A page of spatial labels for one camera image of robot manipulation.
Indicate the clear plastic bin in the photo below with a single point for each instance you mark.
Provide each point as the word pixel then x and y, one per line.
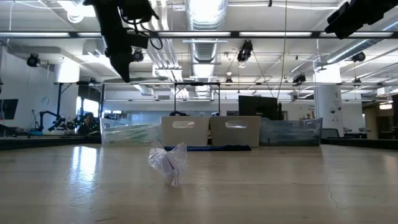
pixel 130 133

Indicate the orange toothbrush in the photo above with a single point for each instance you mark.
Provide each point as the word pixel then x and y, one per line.
pixel 183 124

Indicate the black ceiling spotlight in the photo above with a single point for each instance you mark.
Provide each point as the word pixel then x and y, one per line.
pixel 299 78
pixel 359 57
pixel 228 81
pixel 139 56
pixel 33 60

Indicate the black monitor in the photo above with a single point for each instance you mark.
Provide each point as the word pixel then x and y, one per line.
pixel 258 107

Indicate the white plastic bin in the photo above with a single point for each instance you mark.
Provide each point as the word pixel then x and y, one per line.
pixel 199 137

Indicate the black background rig frame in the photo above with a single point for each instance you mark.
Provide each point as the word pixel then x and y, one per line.
pixel 219 99
pixel 59 102

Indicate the green toothbrush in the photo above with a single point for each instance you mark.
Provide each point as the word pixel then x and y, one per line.
pixel 124 138
pixel 136 133
pixel 146 79

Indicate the white column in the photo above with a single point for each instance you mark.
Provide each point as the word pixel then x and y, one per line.
pixel 328 102

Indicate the slim silver ceiling duct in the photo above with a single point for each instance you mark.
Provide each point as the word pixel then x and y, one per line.
pixel 357 46

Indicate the light grey plastic bin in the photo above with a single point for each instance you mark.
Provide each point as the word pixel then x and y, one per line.
pixel 217 137

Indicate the dark wall screen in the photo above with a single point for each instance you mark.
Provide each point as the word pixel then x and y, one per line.
pixel 7 109

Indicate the black overhead camera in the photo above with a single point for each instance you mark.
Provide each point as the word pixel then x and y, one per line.
pixel 245 49

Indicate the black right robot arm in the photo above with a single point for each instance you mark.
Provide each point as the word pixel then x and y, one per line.
pixel 388 4

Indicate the dark grey plastic bin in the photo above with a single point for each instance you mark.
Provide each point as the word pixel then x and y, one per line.
pixel 289 133

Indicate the glowing wall lamp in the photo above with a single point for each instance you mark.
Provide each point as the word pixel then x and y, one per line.
pixel 385 106

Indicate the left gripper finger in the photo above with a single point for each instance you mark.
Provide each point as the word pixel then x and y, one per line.
pixel 122 70

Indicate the grey office chair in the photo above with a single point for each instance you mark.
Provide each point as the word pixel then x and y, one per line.
pixel 331 133

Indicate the dark background desk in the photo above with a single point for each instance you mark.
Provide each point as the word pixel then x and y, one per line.
pixel 31 141

